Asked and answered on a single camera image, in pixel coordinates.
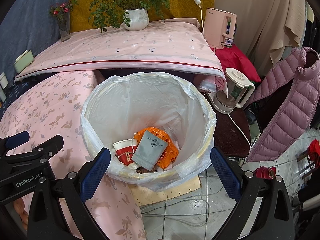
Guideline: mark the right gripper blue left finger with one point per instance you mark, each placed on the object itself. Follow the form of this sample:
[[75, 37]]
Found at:
[[92, 173]]

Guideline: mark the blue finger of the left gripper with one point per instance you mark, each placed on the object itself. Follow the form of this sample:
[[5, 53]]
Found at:
[[16, 140]]

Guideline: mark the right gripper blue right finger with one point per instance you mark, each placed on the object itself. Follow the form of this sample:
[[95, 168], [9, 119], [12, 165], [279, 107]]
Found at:
[[231, 182]]

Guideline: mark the red white paper cup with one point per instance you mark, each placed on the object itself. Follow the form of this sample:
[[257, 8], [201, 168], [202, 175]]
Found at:
[[125, 150]]

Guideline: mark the grey sachet pouch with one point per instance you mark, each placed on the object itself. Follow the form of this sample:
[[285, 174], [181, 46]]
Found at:
[[149, 150]]

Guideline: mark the orange snack wrapper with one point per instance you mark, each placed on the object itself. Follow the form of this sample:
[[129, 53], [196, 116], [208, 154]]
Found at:
[[170, 153]]

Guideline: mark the white trash bag bin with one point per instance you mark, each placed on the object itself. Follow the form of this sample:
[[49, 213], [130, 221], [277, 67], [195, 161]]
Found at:
[[120, 107]]

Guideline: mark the left hand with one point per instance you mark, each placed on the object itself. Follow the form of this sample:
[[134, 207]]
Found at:
[[19, 208]]

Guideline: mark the red thermos bottle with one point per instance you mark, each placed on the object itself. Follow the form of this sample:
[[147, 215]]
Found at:
[[265, 172]]

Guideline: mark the pink rabbit tablecloth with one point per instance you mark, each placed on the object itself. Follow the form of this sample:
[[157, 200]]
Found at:
[[53, 107]]

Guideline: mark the dark blue floral cloth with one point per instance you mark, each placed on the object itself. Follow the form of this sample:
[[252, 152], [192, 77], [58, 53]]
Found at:
[[14, 94]]

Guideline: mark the white cylindrical canister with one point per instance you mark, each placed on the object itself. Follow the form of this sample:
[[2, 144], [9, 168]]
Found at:
[[3, 80]]

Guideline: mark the mint green box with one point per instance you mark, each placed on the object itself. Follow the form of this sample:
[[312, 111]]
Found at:
[[24, 60]]

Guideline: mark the pink puffer jacket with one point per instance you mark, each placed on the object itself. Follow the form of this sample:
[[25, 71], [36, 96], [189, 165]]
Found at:
[[284, 103]]

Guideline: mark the blue fabric backdrop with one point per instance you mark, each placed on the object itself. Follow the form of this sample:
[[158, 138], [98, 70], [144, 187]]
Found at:
[[27, 26]]

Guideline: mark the red cushion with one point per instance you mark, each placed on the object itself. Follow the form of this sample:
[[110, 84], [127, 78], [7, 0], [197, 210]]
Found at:
[[233, 57]]

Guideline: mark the glass vase red flowers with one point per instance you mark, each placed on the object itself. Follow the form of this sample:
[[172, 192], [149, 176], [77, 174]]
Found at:
[[61, 12]]

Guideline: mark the pink floral bedsheet upper table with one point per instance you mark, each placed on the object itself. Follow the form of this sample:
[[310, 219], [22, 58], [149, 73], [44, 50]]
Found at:
[[175, 44]]

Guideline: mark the pink water dispenser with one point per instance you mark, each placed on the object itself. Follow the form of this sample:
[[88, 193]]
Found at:
[[218, 26]]

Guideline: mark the beige curtain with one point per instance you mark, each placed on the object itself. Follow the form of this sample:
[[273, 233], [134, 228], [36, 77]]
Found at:
[[265, 28]]

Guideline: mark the green potted plant white pot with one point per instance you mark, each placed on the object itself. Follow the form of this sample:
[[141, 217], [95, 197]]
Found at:
[[100, 14]]

